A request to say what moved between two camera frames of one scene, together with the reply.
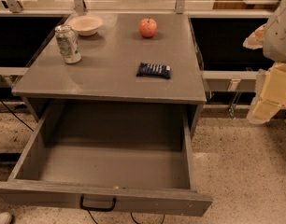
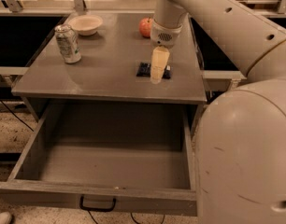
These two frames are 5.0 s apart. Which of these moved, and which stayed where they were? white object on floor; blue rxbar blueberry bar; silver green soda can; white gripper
Moved: white gripper
Stayed: silver green soda can; white object on floor; blue rxbar blueberry bar
